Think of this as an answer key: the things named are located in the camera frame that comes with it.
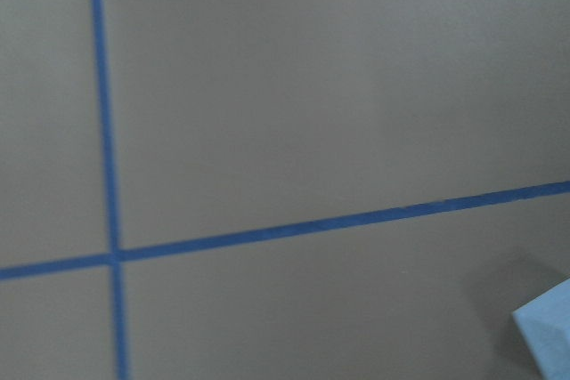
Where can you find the light blue foam block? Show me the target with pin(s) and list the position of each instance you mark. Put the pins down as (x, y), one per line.
(544, 324)

